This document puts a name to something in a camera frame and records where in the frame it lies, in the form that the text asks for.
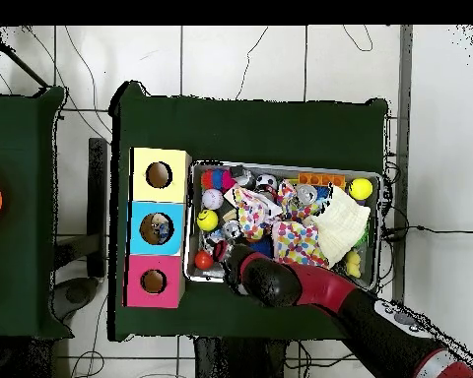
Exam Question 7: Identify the crushed silver can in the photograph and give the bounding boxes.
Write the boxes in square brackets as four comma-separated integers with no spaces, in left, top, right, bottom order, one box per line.
[294,183,320,208]

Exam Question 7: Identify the black and white soccer ball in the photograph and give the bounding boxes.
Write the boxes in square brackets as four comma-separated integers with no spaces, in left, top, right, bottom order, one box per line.
[255,172,279,195]

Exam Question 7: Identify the yellow smiley ball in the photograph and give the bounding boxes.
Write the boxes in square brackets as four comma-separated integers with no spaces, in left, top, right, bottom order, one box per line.
[196,208,221,233]

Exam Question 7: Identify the shallow clear bin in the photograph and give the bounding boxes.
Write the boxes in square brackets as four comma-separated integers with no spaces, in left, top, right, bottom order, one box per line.
[183,159,383,292]

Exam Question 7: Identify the black flat panel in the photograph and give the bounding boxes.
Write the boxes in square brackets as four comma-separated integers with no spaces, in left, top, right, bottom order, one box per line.
[87,137,110,279]

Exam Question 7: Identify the wooden box with three holes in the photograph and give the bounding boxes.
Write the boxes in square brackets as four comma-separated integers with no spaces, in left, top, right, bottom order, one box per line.
[125,147,193,310]

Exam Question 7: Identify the black floor cable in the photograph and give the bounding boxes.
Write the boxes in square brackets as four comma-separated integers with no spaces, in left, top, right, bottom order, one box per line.
[380,222,473,243]

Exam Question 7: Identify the cream muslin cloth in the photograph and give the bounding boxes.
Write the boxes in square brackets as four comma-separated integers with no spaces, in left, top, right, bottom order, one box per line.
[314,184,372,265]

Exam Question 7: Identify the white baseball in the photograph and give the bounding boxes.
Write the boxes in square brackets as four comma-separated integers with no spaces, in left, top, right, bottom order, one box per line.
[202,188,225,211]

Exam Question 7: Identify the green covered side table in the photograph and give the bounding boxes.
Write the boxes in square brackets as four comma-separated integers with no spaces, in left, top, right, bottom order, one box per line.
[0,86,68,340]

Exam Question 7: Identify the yellow rubber duck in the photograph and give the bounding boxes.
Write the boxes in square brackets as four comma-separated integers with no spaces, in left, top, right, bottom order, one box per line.
[343,250,364,279]

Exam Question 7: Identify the grey floor stand base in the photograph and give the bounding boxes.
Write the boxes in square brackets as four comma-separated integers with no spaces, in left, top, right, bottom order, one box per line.
[50,234,103,320]

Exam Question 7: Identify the red ball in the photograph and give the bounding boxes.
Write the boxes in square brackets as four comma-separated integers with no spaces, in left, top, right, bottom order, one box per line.
[194,250,216,272]

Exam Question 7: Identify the rainbow spiky toy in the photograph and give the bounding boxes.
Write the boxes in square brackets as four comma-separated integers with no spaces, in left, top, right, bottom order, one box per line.
[201,169,237,192]

